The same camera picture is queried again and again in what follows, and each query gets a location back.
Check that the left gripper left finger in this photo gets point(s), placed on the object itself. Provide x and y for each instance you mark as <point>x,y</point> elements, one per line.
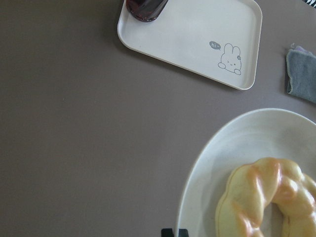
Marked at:
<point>167,232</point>

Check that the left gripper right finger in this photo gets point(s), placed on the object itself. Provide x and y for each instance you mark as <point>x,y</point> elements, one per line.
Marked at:
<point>183,233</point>

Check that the glazed twisted donut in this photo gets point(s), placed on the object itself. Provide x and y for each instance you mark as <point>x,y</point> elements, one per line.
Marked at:
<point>252,187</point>

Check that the white round plate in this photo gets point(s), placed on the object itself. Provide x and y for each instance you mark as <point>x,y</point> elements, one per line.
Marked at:
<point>257,134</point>

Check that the cream rabbit tray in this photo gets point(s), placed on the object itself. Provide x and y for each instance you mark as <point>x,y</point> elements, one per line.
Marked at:
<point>217,39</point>

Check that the dark tea bottle on tray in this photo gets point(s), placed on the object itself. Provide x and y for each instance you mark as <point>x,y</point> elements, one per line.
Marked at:
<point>145,10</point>

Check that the grey folded cloth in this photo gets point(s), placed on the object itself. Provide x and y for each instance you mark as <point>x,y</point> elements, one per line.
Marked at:
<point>301,71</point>

